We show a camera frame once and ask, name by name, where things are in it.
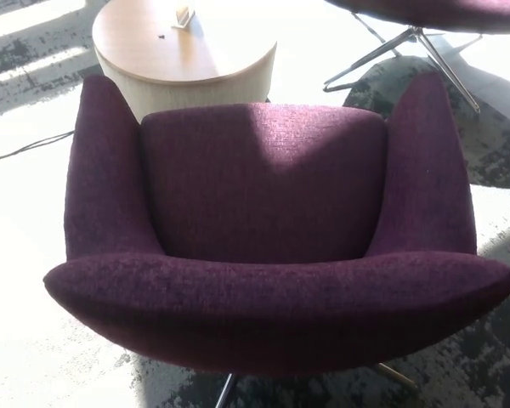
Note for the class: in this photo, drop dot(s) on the purple fabric swivel armchair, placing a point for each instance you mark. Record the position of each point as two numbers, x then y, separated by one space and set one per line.
263 297

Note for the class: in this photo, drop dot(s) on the round wooden side table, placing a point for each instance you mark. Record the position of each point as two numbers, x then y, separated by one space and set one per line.
161 55

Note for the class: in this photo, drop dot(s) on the metal armchair swivel base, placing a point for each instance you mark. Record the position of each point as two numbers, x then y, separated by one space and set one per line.
227 392

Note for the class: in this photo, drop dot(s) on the small clear card holder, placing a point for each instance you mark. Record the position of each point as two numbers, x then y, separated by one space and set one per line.
182 19

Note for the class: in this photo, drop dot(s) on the chrome spider chair base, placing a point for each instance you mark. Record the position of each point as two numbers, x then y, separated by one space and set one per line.
418 36

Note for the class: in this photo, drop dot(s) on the purple fabric chair seat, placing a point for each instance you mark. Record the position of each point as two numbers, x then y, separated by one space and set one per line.
429 10

